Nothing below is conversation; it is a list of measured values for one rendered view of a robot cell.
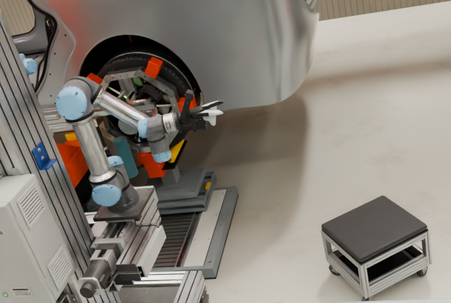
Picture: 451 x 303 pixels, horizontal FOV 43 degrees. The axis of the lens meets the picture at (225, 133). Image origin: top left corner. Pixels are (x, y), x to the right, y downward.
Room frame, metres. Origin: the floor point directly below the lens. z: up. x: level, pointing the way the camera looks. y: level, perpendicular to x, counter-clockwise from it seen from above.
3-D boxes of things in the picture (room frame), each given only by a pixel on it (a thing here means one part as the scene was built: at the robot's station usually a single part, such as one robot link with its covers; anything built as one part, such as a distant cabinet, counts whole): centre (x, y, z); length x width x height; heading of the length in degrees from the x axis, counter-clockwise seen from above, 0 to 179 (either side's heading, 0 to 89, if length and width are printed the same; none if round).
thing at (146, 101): (3.07, 0.42, 1.03); 0.19 x 0.18 x 0.11; 163
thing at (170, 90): (3.22, 0.48, 0.85); 0.54 x 0.07 x 0.54; 73
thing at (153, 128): (2.11, 0.28, 1.21); 0.11 x 0.08 x 0.09; 85
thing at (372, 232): (2.27, -0.59, 0.17); 0.43 x 0.36 x 0.34; 107
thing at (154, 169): (3.25, 0.47, 0.48); 0.16 x 0.12 x 0.17; 163
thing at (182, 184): (3.38, 0.43, 0.32); 0.40 x 0.30 x 0.28; 73
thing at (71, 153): (3.33, 0.98, 0.69); 0.52 x 0.17 x 0.35; 163
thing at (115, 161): (2.26, 0.53, 0.98); 0.13 x 0.12 x 0.14; 175
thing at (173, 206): (3.38, 0.43, 0.13); 0.50 x 0.36 x 0.10; 73
